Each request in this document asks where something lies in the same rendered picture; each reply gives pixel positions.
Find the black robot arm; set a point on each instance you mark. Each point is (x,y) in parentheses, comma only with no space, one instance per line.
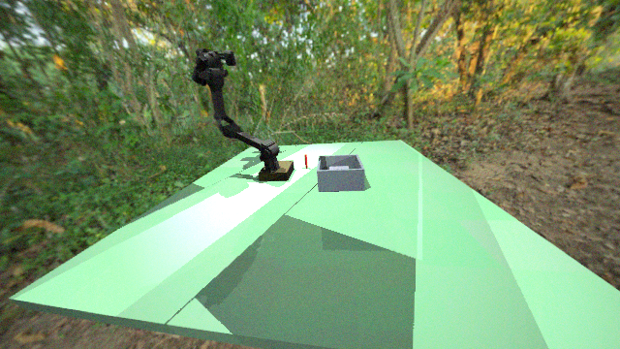
(203,74)

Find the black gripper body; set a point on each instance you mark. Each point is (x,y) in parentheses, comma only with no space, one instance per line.
(228,55)

